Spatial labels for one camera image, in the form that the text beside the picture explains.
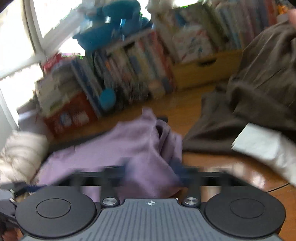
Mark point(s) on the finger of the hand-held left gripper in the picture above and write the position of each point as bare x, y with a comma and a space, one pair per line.
27, 187

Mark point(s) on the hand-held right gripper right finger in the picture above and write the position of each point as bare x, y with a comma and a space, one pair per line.
193, 185

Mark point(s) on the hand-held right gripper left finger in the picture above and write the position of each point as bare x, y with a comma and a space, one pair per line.
107, 185

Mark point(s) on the cream quilted jacket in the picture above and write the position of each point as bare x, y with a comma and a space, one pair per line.
20, 153

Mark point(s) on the purple shirt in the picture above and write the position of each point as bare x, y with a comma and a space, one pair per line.
138, 143

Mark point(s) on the brown shirt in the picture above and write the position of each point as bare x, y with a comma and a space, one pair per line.
261, 81

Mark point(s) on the white board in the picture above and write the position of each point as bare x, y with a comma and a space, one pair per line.
30, 120

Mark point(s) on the red plastic crate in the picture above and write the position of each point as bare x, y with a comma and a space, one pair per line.
71, 115

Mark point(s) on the white paper sheet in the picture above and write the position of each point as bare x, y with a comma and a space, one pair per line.
266, 150

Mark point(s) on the blue round plush ball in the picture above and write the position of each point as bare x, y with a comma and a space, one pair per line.
107, 99

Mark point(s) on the wooden drawer box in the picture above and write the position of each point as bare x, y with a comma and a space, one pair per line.
208, 71

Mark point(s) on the row of tall picture books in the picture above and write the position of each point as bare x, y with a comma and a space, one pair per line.
129, 69

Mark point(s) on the red mesh basket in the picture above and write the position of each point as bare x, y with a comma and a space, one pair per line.
57, 62

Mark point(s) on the white colourful printed box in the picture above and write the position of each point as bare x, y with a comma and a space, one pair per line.
192, 45

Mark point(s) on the row of thin paperback books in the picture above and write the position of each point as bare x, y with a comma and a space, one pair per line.
231, 23

